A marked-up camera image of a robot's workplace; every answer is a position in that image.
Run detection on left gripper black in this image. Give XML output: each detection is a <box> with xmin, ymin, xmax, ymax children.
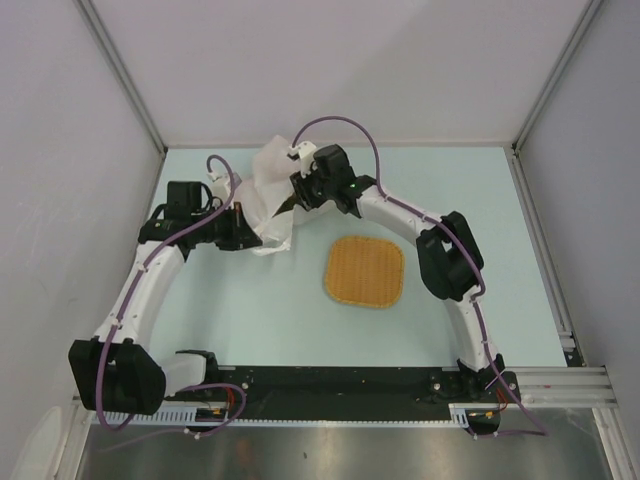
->
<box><xmin>192</xmin><ymin>202</ymin><xmax>262</xmax><ymax>251</ymax></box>

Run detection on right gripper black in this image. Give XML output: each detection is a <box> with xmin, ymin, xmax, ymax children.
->
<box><xmin>290</xmin><ymin>161</ymin><xmax>336</xmax><ymax>212</ymax></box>

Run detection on white plastic bag lemon print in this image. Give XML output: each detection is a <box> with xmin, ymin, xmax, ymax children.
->
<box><xmin>234</xmin><ymin>135</ymin><xmax>336</xmax><ymax>256</ymax></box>

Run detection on fake pineapple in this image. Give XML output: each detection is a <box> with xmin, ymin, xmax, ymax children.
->
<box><xmin>275</xmin><ymin>195</ymin><xmax>297</xmax><ymax>215</ymax></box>

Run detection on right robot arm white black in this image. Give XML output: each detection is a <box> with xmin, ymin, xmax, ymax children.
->
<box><xmin>288</xmin><ymin>142</ymin><xmax>504</xmax><ymax>401</ymax></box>

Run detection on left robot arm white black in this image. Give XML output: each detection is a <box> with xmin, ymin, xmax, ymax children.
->
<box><xmin>68</xmin><ymin>177</ymin><xmax>262</xmax><ymax>415</ymax></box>

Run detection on woven bamboo tray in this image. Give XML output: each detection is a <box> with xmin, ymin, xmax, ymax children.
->
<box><xmin>324</xmin><ymin>235</ymin><xmax>405</xmax><ymax>309</ymax></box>

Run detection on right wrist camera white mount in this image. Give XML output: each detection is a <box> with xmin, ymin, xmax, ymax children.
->
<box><xmin>287</xmin><ymin>141</ymin><xmax>317</xmax><ymax>162</ymax></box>

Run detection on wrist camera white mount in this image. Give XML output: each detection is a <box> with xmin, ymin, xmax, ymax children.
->
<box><xmin>287</xmin><ymin>141</ymin><xmax>317</xmax><ymax>162</ymax></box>
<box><xmin>207</xmin><ymin>170</ymin><xmax>242</xmax><ymax>198</ymax></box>

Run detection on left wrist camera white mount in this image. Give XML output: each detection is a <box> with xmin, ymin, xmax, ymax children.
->
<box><xmin>207</xmin><ymin>170</ymin><xmax>242</xmax><ymax>198</ymax></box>

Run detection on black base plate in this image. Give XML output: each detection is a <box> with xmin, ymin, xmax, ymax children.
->
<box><xmin>163</xmin><ymin>365</ymin><xmax>522</xmax><ymax>422</ymax></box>

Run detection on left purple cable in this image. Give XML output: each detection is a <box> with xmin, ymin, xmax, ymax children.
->
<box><xmin>94</xmin><ymin>154</ymin><xmax>249</xmax><ymax>454</ymax></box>

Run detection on purple cable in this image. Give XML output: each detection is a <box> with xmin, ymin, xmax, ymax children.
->
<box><xmin>290</xmin><ymin>114</ymin><xmax>549</xmax><ymax>437</ymax></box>
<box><xmin>94</xmin><ymin>154</ymin><xmax>249</xmax><ymax>454</ymax></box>

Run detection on white slotted cable duct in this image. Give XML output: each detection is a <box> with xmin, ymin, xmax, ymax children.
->
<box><xmin>93</xmin><ymin>405</ymin><xmax>501</xmax><ymax>429</ymax></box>

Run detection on left aluminium corner post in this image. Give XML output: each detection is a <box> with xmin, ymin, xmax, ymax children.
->
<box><xmin>73</xmin><ymin>0</ymin><xmax>168</xmax><ymax>158</ymax></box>

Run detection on aluminium corner post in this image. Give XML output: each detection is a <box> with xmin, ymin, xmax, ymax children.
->
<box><xmin>511</xmin><ymin>0</ymin><xmax>607</xmax><ymax>155</ymax></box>
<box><xmin>73</xmin><ymin>0</ymin><xmax>168</xmax><ymax>158</ymax></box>

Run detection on right aluminium side rail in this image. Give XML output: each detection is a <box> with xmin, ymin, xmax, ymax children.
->
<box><xmin>505</xmin><ymin>147</ymin><xmax>585</xmax><ymax>367</ymax></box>

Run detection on right aluminium corner post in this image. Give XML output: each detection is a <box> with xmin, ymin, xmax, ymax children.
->
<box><xmin>511</xmin><ymin>0</ymin><xmax>607</xmax><ymax>155</ymax></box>

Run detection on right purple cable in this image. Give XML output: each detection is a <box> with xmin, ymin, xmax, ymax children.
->
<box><xmin>290</xmin><ymin>114</ymin><xmax>549</xmax><ymax>437</ymax></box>

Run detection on aluminium front rail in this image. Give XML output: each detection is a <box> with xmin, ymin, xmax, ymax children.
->
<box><xmin>71</xmin><ymin>364</ymin><xmax>621</xmax><ymax>407</ymax></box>

